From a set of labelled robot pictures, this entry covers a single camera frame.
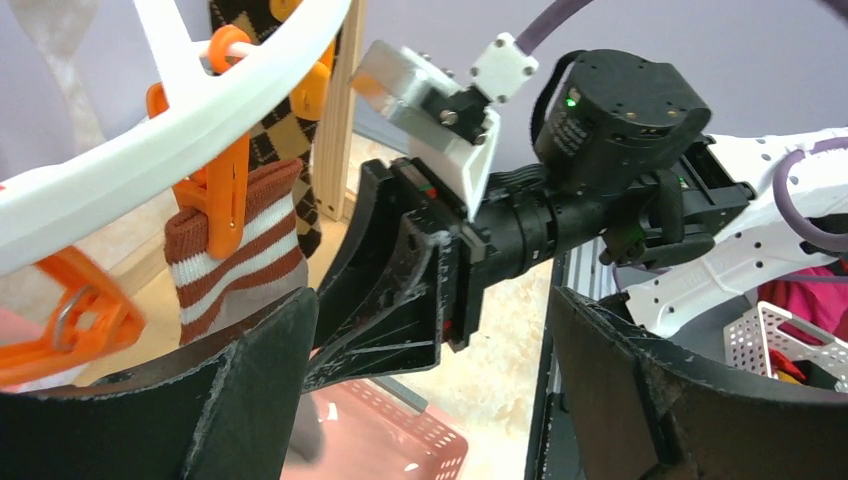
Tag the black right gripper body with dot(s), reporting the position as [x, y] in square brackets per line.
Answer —
[524, 219]

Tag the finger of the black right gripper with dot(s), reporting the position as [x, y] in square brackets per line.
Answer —
[329, 368]
[365, 297]

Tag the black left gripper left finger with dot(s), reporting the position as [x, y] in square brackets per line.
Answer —
[222, 407]

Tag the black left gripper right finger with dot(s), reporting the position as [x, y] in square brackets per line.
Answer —
[646, 408]

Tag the pink plastic basket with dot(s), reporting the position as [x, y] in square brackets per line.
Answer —
[379, 429]

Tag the grey sock striped cuff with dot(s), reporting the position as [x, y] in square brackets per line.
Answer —
[214, 294]

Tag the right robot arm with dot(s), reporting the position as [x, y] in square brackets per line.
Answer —
[621, 156]

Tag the wooden hanger rack stand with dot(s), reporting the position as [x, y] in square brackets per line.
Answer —
[138, 263]

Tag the white round clip hanger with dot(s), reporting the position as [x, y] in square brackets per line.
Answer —
[52, 207]

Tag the white perforated storage basket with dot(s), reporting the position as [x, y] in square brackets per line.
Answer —
[768, 340]

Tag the brown argyle sock right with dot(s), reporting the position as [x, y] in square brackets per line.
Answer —
[289, 130]

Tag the orange clothes peg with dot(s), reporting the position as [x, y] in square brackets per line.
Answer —
[219, 189]

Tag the white black striped sock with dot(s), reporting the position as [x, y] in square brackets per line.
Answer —
[57, 29]

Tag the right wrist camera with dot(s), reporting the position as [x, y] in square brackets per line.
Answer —
[453, 129]

